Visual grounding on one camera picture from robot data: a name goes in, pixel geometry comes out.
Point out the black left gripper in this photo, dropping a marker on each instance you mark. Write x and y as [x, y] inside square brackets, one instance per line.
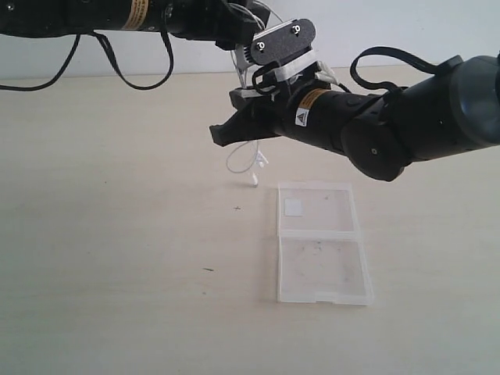
[226, 23]

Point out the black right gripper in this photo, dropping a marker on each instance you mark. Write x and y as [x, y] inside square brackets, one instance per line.
[257, 116]

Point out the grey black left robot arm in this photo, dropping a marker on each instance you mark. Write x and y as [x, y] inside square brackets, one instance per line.
[54, 19]

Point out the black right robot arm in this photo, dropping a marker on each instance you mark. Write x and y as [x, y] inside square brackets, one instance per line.
[453, 112]

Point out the clear plastic hinged case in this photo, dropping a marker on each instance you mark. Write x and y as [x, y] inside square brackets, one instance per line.
[321, 257]

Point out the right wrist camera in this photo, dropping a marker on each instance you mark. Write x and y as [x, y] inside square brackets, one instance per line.
[278, 44]

